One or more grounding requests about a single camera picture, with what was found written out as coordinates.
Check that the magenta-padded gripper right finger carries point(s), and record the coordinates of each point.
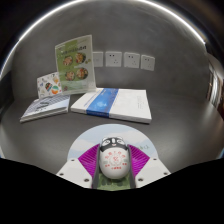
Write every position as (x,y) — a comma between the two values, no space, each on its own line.
(152,170)

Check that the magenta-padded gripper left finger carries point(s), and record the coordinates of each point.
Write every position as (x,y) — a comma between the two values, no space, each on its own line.
(74,170)

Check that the round landscape print mouse pad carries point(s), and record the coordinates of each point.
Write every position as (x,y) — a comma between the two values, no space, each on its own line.
(87,137)

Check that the white panda computer mouse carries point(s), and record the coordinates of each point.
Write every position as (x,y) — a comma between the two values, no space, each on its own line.
(114,161)

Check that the white sticker card stand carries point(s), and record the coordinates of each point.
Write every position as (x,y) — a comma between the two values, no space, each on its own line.
(48,86)

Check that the white wall sockets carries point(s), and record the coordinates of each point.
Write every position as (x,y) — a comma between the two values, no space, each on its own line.
(131,60)

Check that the green menu sign stand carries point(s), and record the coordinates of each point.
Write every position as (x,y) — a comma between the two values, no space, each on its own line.
(75,65)

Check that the grey striped book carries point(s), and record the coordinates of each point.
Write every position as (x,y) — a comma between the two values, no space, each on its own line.
(45,108)

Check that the white book with blue band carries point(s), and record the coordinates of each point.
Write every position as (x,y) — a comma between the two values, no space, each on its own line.
(113,104)

